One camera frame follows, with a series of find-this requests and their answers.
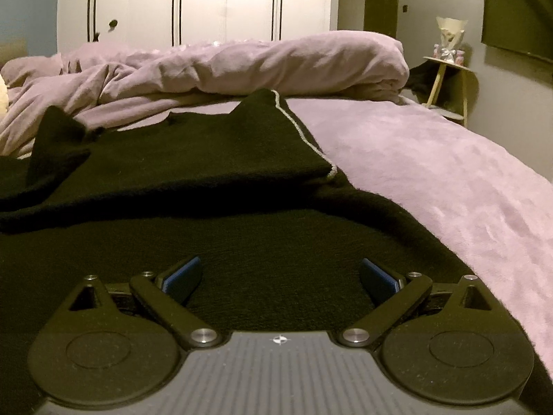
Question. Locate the dark door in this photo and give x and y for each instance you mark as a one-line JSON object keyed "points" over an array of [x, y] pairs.
{"points": [[380, 0]]}

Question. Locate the pink bed sheet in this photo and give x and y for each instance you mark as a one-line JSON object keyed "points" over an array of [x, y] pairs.
{"points": [[432, 181]]}

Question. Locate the wrapped flower bouquet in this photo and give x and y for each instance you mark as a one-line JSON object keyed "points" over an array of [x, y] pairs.
{"points": [[449, 34]]}

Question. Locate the white wardrobe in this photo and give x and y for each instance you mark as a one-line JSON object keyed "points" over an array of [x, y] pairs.
{"points": [[216, 4]]}

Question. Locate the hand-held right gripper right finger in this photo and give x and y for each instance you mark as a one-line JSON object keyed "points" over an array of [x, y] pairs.
{"points": [[376, 273]]}

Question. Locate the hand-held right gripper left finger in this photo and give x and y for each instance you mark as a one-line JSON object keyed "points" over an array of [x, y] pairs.
{"points": [[186, 273]]}

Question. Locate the beige headboard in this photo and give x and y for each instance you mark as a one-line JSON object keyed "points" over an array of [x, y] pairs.
{"points": [[13, 52]]}

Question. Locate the wooden side table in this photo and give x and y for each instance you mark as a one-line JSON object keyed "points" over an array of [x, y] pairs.
{"points": [[449, 62]]}

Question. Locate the black knit top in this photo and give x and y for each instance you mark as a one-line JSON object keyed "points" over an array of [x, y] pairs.
{"points": [[237, 181]]}

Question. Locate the cream pillow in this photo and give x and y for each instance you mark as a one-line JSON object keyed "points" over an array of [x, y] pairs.
{"points": [[2, 95]]}

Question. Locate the pink duvet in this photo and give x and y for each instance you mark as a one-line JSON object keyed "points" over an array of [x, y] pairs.
{"points": [[242, 65]]}

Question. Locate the wall television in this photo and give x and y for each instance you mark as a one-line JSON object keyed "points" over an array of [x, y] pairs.
{"points": [[518, 21]]}

